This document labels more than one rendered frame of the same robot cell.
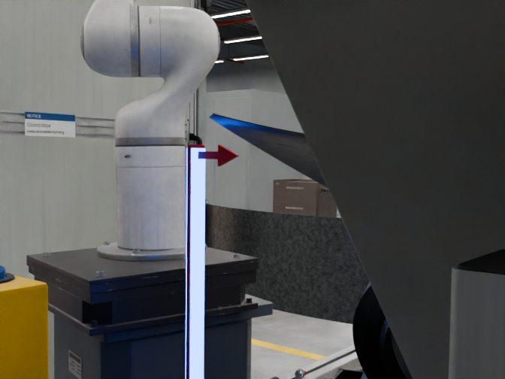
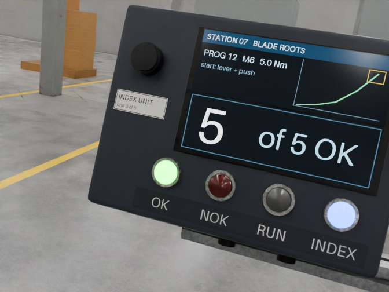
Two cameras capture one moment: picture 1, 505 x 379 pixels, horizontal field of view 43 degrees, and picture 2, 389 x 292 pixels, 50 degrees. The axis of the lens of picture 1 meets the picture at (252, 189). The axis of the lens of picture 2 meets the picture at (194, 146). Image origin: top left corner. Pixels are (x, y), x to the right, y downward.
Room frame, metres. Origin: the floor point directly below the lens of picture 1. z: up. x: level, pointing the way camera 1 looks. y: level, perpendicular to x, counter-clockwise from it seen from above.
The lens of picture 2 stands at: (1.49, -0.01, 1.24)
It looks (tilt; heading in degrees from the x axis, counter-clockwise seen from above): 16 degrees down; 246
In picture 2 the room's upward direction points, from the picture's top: 8 degrees clockwise
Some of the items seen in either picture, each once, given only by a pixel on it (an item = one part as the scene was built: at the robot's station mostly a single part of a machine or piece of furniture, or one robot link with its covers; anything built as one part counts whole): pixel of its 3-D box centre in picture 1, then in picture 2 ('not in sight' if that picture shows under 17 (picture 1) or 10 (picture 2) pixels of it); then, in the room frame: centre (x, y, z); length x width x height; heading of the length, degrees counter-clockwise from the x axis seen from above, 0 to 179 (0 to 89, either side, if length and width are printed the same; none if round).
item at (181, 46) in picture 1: (167, 77); not in sight; (1.11, 0.15, 1.32); 0.19 x 0.12 x 0.24; 100
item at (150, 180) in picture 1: (151, 199); not in sight; (1.11, 0.18, 1.10); 0.19 x 0.19 x 0.18
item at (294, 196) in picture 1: (306, 217); not in sight; (7.59, -0.65, 0.45); 0.68 x 0.47 x 0.90; 54
